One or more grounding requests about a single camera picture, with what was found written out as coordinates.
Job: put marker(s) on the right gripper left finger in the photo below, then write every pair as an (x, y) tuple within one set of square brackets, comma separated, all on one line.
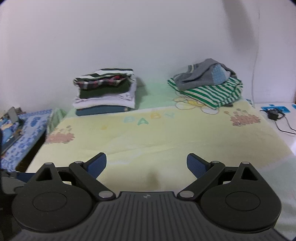
[(85, 175)]

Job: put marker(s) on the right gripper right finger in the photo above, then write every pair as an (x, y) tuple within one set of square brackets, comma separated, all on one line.
[(207, 176)]

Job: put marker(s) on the grey knit sweater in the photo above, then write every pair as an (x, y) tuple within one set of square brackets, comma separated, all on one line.
[(209, 72)]

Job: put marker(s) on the yellow baby blanket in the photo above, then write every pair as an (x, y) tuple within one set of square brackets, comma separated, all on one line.
[(147, 148)]

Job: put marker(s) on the blue folded garment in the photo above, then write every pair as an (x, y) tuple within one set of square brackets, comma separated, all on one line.
[(102, 109)]

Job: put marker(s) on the blue patterned cloth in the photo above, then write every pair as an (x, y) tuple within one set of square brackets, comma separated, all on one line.
[(35, 125)]

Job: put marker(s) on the white folded garment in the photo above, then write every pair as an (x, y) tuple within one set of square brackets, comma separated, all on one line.
[(126, 99)]

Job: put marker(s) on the green white striped garment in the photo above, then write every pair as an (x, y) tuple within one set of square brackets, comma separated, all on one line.
[(213, 96)]

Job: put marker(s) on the black power adapter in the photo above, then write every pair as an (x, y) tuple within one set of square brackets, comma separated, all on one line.
[(273, 114)]

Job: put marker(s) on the dark green folded garment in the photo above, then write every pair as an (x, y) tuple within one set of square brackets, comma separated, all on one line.
[(123, 87)]

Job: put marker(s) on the red plaid folded shirt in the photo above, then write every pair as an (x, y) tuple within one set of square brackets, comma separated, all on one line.
[(86, 84)]

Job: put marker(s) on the blue plastic object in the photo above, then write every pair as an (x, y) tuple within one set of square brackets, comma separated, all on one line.
[(279, 108)]

